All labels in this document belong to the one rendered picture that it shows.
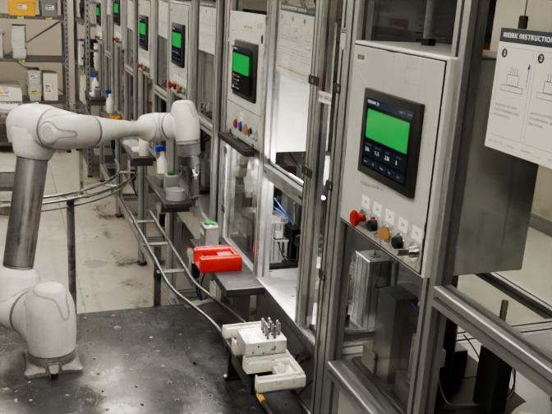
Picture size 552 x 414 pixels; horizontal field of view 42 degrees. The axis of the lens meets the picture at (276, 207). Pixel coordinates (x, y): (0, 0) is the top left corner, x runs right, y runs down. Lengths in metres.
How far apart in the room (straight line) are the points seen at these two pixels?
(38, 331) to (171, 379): 0.45
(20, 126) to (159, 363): 0.91
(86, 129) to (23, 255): 0.49
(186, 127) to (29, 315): 0.89
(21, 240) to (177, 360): 0.66
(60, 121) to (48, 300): 0.56
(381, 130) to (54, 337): 1.30
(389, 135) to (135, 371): 1.28
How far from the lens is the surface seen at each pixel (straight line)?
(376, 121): 1.67
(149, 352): 2.60
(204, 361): 2.54
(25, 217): 2.53
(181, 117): 2.76
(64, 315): 2.43
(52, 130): 2.34
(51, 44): 9.66
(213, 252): 2.74
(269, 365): 2.14
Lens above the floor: 1.90
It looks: 17 degrees down
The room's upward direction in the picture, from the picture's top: 3 degrees clockwise
